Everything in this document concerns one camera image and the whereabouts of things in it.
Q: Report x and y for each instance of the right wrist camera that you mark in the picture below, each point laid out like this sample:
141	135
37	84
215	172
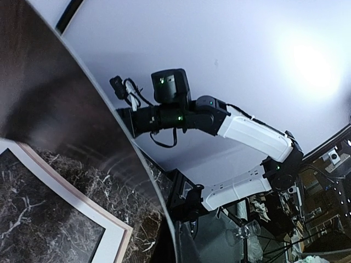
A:
124	91

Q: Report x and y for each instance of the right black corner post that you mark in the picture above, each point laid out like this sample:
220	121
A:
68	14

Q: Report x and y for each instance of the clear acrylic sheet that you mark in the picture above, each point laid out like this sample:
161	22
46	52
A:
37	225

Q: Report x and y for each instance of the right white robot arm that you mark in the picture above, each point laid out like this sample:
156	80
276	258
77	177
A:
240	156

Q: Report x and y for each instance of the pink wooden picture frame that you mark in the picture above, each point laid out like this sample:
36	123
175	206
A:
120	241

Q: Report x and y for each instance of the white mat paper sheet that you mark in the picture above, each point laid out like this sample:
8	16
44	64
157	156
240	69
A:
55	186

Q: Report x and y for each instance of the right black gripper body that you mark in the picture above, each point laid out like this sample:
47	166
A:
175	108

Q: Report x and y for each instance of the photo print white border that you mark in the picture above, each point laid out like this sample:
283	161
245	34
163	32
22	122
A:
50	100

